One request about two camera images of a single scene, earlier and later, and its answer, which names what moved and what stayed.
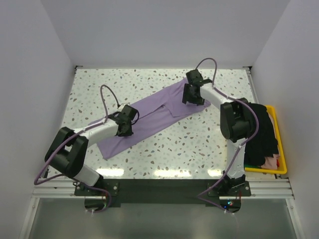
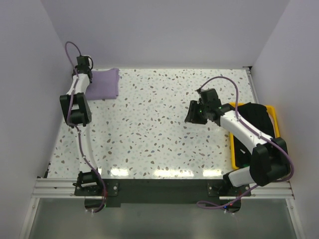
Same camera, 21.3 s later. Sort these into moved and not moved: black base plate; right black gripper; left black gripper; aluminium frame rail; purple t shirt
Moved: right black gripper; purple t shirt; left black gripper
Not moved: black base plate; aluminium frame rail
